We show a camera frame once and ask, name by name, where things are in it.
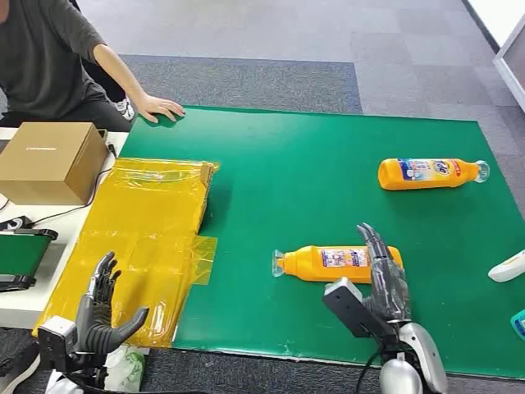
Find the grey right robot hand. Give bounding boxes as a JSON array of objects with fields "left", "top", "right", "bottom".
[{"left": 357, "top": 222, "right": 411, "bottom": 323}]

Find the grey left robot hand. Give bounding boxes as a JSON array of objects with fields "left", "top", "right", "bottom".
[{"left": 74, "top": 250, "right": 150, "bottom": 357}]

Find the person's hand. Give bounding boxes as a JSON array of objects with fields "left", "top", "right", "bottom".
[{"left": 137, "top": 93, "right": 186, "bottom": 125}]

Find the yellow bottle with white label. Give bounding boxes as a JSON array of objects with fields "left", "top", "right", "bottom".
[{"left": 272, "top": 245, "right": 404, "bottom": 285}]

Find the yellow bottle with blue label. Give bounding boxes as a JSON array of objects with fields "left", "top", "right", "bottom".
[{"left": 378, "top": 158, "right": 490, "bottom": 191}]

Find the white plastic bottle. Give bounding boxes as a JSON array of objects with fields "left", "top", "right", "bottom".
[{"left": 488, "top": 250, "right": 525, "bottom": 284}]

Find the person's white shoe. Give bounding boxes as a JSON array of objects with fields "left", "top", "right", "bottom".
[{"left": 115, "top": 96, "right": 137, "bottom": 121}]

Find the white plastic bag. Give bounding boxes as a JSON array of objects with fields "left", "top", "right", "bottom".
[{"left": 104, "top": 345, "right": 146, "bottom": 394}]

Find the yellow plastic wrapped box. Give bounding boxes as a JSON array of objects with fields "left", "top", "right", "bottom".
[{"left": 32, "top": 158, "right": 220, "bottom": 349}]

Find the black and white shoe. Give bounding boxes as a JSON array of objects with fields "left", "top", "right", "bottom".
[{"left": 0, "top": 339, "right": 42, "bottom": 394}]

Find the green belt conveyor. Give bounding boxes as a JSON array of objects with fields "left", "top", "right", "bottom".
[{"left": 0, "top": 228, "right": 59, "bottom": 293}]

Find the green table mat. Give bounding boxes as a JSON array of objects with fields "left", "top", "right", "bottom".
[{"left": 119, "top": 106, "right": 525, "bottom": 380}]

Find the brown cardboard box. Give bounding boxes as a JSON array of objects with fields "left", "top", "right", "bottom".
[{"left": 0, "top": 121, "right": 109, "bottom": 207}]

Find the person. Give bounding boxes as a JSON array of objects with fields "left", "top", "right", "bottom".
[{"left": 0, "top": 0, "right": 134, "bottom": 133}]

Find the teal packaged item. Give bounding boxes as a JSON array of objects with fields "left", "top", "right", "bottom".
[{"left": 510, "top": 309, "right": 525, "bottom": 342}]

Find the white framed board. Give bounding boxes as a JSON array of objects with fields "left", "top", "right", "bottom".
[{"left": 493, "top": 16, "right": 525, "bottom": 112}]

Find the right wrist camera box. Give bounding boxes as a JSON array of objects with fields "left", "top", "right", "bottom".
[{"left": 323, "top": 277, "right": 398, "bottom": 345}]

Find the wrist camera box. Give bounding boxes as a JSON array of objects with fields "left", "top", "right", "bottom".
[
  {"left": 323, "top": 277, "right": 398, "bottom": 345},
  {"left": 37, "top": 317, "right": 79, "bottom": 373}
]

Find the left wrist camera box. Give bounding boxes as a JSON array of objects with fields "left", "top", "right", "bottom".
[{"left": 37, "top": 317, "right": 79, "bottom": 373}]

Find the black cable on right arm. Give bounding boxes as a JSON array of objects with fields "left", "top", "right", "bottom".
[{"left": 354, "top": 350, "right": 385, "bottom": 394}]

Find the thin black table cable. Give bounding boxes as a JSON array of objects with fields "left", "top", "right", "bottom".
[{"left": 29, "top": 142, "right": 118, "bottom": 228}]

